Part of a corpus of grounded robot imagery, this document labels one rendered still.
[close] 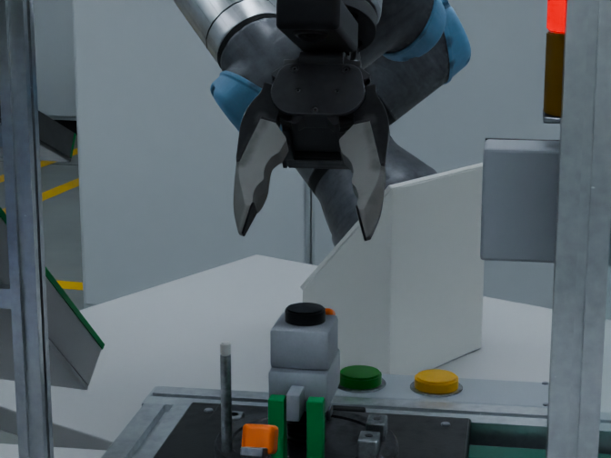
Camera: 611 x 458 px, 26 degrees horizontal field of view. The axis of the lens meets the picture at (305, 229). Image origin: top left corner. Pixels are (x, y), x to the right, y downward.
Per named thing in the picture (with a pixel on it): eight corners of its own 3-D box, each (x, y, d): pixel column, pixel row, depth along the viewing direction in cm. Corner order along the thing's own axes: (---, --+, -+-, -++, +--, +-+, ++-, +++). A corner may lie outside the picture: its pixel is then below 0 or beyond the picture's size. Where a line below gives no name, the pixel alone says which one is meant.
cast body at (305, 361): (284, 381, 103) (284, 294, 102) (340, 384, 102) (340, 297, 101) (262, 420, 95) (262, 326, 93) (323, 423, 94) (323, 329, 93)
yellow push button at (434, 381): (415, 387, 123) (415, 367, 122) (459, 390, 122) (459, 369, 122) (412, 403, 119) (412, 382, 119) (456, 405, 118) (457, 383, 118)
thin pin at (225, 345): (223, 448, 99) (221, 340, 97) (233, 449, 99) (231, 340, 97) (220, 453, 98) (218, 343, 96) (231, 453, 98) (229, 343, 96)
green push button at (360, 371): (341, 383, 124) (341, 363, 124) (384, 385, 123) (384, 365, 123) (335, 398, 120) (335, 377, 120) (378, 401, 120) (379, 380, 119)
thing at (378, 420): (368, 432, 102) (368, 413, 102) (387, 433, 102) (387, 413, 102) (365, 441, 100) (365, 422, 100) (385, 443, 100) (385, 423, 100)
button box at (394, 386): (327, 429, 127) (327, 367, 125) (549, 443, 124) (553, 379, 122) (315, 457, 120) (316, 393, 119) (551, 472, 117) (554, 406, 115)
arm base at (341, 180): (405, 243, 168) (361, 183, 171) (467, 169, 157) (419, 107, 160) (322, 274, 158) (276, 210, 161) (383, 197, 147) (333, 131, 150)
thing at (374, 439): (360, 448, 99) (360, 429, 98) (380, 450, 99) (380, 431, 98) (356, 459, 97) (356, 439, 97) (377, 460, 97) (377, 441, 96)
